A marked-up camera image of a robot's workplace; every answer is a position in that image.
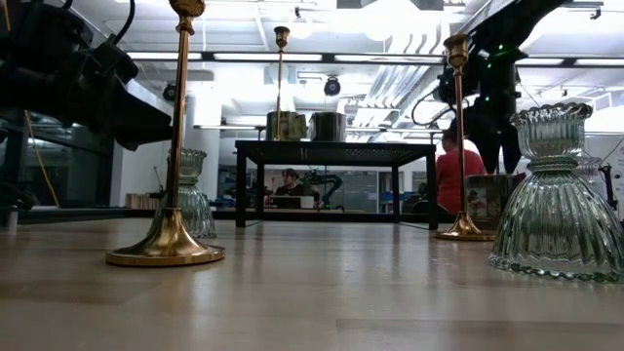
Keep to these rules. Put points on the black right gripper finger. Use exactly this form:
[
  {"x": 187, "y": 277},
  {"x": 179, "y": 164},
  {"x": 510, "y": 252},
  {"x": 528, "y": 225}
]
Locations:
[
  {"x": 513, "y": 151},
  {"x": 487, "y": 146}
]

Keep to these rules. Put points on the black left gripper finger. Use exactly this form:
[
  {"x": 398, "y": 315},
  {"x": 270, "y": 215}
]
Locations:
[{"x": 136, "y": 117}]

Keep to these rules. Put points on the printed tin candle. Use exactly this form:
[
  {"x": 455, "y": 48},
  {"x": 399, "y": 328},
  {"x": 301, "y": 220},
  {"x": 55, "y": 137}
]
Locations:
[{"x": 492, "y": 200}]

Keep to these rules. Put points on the clear ribbed glass candle holder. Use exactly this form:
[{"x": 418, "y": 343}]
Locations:
[{"x": 589, "y": 168}]

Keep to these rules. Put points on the large clear glass candleholder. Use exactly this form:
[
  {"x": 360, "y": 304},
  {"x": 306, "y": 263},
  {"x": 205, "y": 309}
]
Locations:
[{"x": 556, "y": 219}]

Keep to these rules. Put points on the illustrated tin box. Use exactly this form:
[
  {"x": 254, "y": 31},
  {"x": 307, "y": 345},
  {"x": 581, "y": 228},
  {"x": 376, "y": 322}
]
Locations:
[{"x": 295, "y": 127}]

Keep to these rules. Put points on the black background robot arm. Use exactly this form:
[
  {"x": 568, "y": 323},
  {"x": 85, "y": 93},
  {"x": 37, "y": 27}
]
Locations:
[{"x": 331, "y": 183}]

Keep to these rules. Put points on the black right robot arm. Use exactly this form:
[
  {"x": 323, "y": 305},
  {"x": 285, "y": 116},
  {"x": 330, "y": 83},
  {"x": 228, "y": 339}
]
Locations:
[{"x": 512, "y": 24}]

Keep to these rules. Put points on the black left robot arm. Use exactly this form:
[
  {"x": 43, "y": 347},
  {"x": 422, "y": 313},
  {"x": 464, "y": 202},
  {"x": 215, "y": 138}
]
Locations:
[{"x": 24, "y": 58}]

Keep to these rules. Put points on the black metal mesh shelf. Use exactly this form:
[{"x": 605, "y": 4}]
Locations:
[{"x": 336, "y": 152}]

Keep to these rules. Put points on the person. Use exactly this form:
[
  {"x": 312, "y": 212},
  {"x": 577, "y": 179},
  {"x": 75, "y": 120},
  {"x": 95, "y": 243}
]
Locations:
[
  {"x": 448, "y": 180},
  {"x": 290, "y": 187}
]

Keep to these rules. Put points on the stack of wooden boards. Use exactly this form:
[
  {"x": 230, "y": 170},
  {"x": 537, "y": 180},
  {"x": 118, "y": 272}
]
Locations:
[{"x": 141, "y": 201}]

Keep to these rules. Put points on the small clear glass candleholder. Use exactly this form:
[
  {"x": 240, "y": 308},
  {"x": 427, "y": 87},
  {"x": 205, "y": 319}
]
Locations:
[{"x": 197, "y": 209}]

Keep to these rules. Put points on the black ceiling dome camera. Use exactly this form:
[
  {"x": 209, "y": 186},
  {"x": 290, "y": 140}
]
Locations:
[
  {"x": 169, "y": 92},
  {"x": 332, "y": 87}
]

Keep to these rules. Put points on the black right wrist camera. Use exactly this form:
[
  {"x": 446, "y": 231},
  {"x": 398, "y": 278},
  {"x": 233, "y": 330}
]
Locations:
[{"x": 444, "y": 85}]

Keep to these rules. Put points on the black aluminium table frame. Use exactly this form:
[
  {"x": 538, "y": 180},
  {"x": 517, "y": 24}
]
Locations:
[{"x": 97, "y": 214}]

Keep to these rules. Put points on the grey short post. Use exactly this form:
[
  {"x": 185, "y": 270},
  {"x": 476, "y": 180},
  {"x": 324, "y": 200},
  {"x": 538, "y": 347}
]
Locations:
[{"x": 12, "y": 219}]

